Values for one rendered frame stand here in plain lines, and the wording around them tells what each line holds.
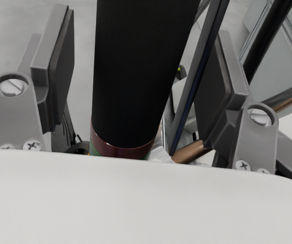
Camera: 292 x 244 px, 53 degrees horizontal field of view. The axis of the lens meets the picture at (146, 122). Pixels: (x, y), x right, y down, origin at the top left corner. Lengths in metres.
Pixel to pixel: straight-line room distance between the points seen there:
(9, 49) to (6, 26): 0.31
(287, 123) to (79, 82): 1.87
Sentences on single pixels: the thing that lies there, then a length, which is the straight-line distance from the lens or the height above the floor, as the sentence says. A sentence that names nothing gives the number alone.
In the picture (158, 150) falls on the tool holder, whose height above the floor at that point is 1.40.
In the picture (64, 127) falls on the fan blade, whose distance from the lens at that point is 0.59.
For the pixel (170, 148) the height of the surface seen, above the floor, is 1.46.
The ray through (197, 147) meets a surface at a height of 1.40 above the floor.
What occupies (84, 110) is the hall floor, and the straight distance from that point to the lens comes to 2.10.
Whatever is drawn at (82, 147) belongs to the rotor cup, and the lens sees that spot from 0.41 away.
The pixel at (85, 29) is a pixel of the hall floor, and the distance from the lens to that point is 2.83.
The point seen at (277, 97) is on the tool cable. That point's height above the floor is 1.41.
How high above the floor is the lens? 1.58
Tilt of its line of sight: 49 degrees down
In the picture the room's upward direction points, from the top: 15 degrees clockwise
